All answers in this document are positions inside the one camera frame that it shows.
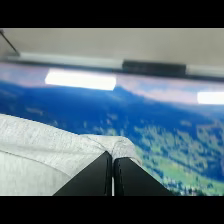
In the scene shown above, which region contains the grey garment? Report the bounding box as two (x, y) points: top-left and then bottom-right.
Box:
(0, 113), (143, 197)

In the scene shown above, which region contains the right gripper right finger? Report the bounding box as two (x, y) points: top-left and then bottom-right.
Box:
(113, 157), (174, 197)

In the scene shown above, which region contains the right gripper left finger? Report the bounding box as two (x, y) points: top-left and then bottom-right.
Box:
(53, 150), (113, 197)

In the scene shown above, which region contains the silver frame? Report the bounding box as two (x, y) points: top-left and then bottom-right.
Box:
(5, 51), (224, 80)

